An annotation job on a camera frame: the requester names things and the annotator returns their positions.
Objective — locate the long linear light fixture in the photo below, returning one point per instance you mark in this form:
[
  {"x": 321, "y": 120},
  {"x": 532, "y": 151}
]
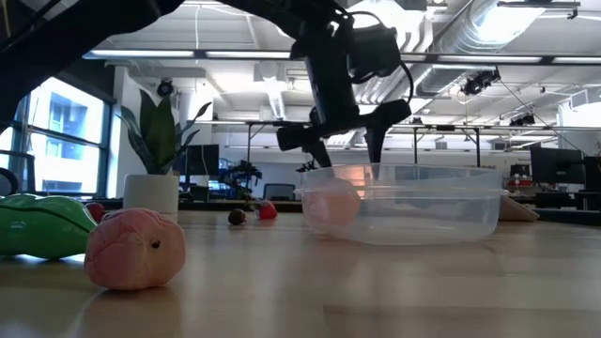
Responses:
[{"x": 141, "y": 53}]

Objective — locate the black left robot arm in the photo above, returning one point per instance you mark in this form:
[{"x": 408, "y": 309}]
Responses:
[{"x": 70, "y": 37}]

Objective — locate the beige folded cloth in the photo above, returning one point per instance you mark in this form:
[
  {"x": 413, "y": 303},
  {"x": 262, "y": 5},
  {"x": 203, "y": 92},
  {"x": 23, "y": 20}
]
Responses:
[{"x": 516, "y": 211}]

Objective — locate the black background robot arm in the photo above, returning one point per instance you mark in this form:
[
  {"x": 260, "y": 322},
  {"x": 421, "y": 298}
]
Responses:
[
  {"x": 307, "y": 166},
  {"x": 241, "y": 176}
]

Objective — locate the dark red toy cherry pair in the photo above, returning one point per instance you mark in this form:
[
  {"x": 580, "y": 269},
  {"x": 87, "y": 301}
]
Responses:
[{"x": 237, "y": 217}]

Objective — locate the pink wrinkled toy produce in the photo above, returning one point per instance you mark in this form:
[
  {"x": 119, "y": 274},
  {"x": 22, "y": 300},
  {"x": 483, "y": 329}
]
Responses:
[{"x": 131, "y": 251}]

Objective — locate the wide black computer monitor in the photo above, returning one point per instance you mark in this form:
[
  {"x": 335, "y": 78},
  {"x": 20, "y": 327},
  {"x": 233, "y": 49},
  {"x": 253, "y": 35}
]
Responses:
[{"x": 556, "y": 165}]

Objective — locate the black hanging camera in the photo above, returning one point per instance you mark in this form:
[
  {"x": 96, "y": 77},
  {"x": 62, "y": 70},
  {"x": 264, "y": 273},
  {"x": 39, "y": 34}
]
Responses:
[
  {"x": 164, "y": 87},
  {"x": 480, "y": 82},
  {"x": 523, "y": 120}
]

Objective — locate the black metal rig frame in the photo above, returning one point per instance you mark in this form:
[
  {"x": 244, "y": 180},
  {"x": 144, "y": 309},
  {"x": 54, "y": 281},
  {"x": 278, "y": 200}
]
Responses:
[
  {"x": 446, "y": 127},
  {"x": 263, "y": 124}
]

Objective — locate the clear plastic tupperware container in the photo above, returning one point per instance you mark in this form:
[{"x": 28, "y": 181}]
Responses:
[{"x": 422, "y": 225}]

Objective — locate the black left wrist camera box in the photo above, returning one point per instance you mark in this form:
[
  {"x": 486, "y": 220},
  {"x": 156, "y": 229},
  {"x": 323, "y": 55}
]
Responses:
[{"x": 375, "y": 51}]

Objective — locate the small dark monitor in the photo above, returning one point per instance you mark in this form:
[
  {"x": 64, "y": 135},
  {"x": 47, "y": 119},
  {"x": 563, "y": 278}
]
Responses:
[{"x": 520, "y": 170}]

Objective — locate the orange toy peach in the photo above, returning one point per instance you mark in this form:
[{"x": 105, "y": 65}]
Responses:
[{"x": 331, "y": 204}]

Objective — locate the black chair armrest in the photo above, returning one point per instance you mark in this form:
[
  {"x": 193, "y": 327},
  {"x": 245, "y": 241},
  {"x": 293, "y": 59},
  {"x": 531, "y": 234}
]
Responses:
[{"x": 32, "y": 171}]

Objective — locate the silver ventilation duct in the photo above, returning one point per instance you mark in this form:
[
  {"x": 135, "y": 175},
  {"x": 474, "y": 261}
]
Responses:
[{"x": 469, "y": 33}]

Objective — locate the snake plant in white pot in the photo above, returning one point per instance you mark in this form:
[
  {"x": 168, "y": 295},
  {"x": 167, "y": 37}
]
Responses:
[{"x": 150, "y": 192}]

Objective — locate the red toy strawberry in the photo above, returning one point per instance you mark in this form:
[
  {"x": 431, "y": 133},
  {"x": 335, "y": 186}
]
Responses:
[{"x": 268, "y": 211}]

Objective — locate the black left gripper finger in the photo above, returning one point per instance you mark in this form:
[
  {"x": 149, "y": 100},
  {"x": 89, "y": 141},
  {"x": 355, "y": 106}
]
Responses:
[
  {"x": 376, "y": 143},
  {"x": 320, "y": 155}
]

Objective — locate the green toy pea pod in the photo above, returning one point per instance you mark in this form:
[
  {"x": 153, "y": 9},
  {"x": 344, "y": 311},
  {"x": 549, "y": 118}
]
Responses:
[{"x": 42, "y": 226}]

